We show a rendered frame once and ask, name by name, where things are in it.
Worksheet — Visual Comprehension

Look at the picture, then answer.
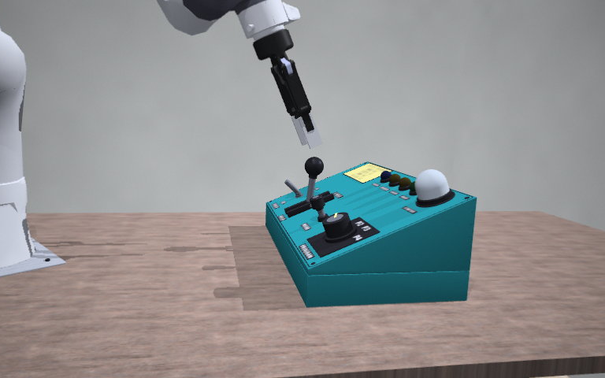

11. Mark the teal control console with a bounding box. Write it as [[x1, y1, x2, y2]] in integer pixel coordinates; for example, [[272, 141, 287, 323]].
[[265, 157, 477, 307]]

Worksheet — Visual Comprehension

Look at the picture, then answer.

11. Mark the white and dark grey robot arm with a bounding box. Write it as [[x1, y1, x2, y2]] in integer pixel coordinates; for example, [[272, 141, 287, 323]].
[[0, 0, 300, 268]]

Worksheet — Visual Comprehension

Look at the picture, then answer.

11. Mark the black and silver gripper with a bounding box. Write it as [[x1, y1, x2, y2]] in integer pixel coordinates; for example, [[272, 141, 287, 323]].
[[253, 29, 323, 149]]

